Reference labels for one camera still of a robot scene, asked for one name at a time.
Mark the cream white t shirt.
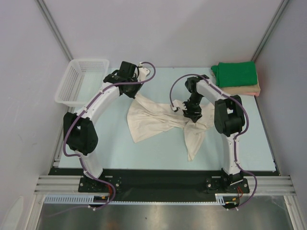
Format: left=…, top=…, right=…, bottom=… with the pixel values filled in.
left=127, top=93, right=214, bottom=161

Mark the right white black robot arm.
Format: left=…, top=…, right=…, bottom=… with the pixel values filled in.
left=183, top=76, right=245, bottom=192

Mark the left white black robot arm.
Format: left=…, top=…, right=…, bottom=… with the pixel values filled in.
left=62, top=61, right=150, bottom=192

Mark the white plastic mesh basket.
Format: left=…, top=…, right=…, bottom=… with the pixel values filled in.
left=54, top=58, right=109, bottom=107

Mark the green folded t shirt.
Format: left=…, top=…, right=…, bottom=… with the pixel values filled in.
left=211, top=61, right=258, bottom=88

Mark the tan folded t shirt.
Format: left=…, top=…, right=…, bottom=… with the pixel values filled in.
left=222, top=83, right=260, bottom=95

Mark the pink folded t shirt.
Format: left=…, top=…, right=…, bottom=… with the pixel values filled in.
left=244, top=92, right=260, bottom=97

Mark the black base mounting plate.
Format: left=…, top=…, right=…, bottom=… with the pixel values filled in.
left=49, top=168, right=279, bottom=203

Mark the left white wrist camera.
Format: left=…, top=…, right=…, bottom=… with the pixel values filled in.
left=137, top=62, right=150, bottom=81

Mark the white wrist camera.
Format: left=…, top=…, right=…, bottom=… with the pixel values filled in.
left=137, top=62, right=150, bottom=81
left=170, top=100, right=186, bottom=112

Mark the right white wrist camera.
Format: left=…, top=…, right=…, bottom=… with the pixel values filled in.
left=170, top=100, right=186, bottom=112

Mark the white slotted cable duct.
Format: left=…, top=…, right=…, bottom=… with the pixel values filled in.
left=44, top=194, right=238, bottom=206

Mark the aluminium frame rail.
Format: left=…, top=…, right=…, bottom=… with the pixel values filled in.
left=34, top=175, right=296, bottom=196

